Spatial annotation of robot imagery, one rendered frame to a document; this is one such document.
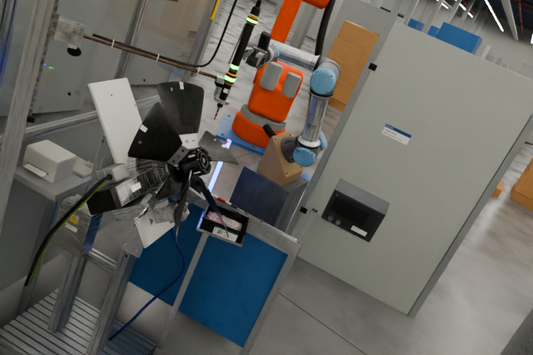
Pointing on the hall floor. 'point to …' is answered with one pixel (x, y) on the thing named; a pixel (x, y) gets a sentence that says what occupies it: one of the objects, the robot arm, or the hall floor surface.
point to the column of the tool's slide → (28, 74)
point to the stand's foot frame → (18, 328)
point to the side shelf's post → (40, 255)
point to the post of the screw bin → (182, 289)
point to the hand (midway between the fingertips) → (251, 52)
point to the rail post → (268, 305)
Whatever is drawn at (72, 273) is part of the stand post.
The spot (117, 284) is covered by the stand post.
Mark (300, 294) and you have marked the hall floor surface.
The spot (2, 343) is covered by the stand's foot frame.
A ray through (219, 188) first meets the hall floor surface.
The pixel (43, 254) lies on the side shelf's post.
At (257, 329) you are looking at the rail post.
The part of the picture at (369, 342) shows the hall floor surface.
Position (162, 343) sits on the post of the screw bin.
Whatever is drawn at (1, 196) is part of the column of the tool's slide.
